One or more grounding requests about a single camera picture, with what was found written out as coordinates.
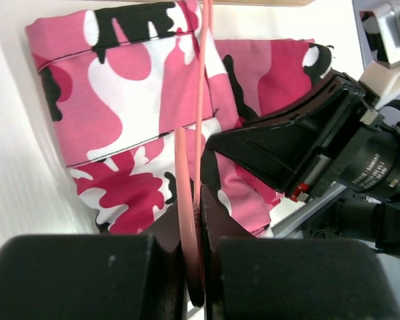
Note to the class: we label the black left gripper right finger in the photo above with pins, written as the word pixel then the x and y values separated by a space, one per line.
pixel 259 278

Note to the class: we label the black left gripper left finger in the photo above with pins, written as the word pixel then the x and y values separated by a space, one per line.
pixel 95 276

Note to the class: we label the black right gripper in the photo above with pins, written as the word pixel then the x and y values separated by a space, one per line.
pixel 286 157

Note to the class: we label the pink wire clothes hanger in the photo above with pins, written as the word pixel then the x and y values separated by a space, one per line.
pixel 189 195

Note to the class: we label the pink camouflage trousers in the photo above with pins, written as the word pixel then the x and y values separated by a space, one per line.
pixel 119 81

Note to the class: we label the wooden clothes rack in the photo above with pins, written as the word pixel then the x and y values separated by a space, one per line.
pixel 284 3

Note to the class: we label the aluminium frame rail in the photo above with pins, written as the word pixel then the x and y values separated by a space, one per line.
pixel 290 225

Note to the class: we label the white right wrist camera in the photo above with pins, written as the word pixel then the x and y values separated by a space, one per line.
pixel 381 24

